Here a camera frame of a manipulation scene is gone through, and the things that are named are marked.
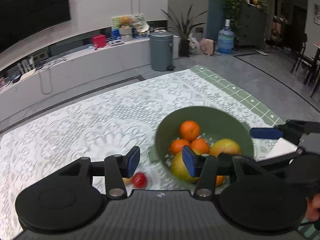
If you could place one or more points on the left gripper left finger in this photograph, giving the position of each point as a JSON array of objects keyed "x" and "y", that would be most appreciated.
[{"x": 114, "y": 168}]

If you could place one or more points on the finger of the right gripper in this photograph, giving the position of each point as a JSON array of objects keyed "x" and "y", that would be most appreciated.
[
  {"x": 287, "y": 165},
  {"x": 292, "y": 129}
]

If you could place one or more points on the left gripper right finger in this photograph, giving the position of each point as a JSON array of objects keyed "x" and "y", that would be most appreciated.
[{"x": 206, "y": 168}]

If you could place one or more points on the small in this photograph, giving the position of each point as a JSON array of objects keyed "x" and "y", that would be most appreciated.
[{"x": 220, "y": 180}]

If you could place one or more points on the red cherry tomato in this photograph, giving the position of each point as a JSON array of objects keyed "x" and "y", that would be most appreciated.
[{"x": 139, "y": 180}]

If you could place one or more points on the red-yellow apple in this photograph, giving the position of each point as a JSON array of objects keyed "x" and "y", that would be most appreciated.
[{"x": 226, "y": 146}]

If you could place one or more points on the green plastic colander bowl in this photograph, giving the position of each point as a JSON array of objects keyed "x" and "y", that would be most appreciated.
[{"x": 214, "y": 125}]

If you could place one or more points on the brown kiwi fruit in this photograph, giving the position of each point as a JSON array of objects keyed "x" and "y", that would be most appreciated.
[{"x": 127, "y": 181}]

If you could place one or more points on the person's right hand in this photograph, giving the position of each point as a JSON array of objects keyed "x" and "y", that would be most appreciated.
[{"x": 312, "y": 213}]

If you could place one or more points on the green checked table mat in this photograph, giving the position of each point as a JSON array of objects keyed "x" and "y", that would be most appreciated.
[{"x": 248, "y": 100}]

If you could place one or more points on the dark green cabinet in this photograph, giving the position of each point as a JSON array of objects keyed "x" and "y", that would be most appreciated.
[{"x": 252, "y": 26}]

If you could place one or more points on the white TV console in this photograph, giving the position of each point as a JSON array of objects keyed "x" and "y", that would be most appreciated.
[{"x": 71, "y": 71}]

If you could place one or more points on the blue water jug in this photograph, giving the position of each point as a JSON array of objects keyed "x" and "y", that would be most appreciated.
[{"x": 225, "y": 41}]

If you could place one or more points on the white plastic bag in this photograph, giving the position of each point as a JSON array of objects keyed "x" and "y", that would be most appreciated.
[{"x": 194, "y": 46}]

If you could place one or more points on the pink small heater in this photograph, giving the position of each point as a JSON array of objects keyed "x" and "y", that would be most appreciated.
[{"x": 207, "y": 46}]

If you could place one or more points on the red box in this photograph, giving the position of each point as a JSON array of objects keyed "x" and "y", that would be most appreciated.
[{"x": 98, "y": 41}]

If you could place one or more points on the grey pedal trash bin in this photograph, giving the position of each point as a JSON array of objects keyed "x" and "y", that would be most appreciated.
[{"x": 161, "y": 51}]

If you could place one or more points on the white wifi router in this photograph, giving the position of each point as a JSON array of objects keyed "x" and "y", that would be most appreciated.
[{"x": 27, "y": 68}]

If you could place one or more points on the tall leafy floor plant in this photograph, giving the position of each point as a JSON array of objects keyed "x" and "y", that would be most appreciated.
[{"x": 183, "y": 27}]

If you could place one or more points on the teddy bear on box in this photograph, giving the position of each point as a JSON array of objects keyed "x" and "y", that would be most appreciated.
[{"x": 125, "y": 28}]

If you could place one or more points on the floral picture board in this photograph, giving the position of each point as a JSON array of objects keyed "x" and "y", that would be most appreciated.
[{"x": 138, "y": 21}]

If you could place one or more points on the black wall television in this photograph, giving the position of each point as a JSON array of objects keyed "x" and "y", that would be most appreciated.
[{"x": 23, "y": 18}]

